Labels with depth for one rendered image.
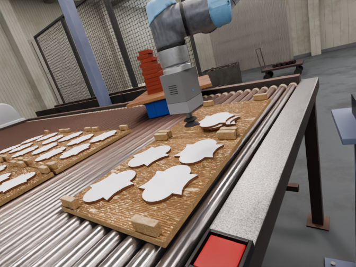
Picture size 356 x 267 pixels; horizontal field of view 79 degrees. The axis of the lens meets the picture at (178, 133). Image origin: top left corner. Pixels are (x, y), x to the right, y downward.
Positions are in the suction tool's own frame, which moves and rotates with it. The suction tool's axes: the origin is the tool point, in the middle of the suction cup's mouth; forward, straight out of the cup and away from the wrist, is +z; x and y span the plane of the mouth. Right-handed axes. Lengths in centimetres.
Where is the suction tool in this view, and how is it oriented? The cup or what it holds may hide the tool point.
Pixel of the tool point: (191, 124)
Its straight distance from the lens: 61.5
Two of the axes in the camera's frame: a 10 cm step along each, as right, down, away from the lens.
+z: 2.6, 9.1, 3.1
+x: 8.2, -0.4, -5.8
